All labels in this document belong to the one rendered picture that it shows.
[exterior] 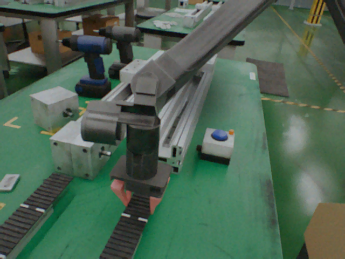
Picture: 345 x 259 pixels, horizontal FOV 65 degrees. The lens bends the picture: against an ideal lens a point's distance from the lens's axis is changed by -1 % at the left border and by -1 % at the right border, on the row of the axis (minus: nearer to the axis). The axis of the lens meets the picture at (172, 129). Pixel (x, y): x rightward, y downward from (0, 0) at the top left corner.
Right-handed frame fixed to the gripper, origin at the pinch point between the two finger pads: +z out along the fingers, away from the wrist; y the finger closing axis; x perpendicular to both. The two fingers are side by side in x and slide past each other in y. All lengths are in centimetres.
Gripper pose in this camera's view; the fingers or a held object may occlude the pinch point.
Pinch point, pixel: (140, 205)
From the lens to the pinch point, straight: 57.4
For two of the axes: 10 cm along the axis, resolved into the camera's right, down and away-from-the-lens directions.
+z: -0.9, 8.6, 5.1
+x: -2.4, 4.8, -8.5
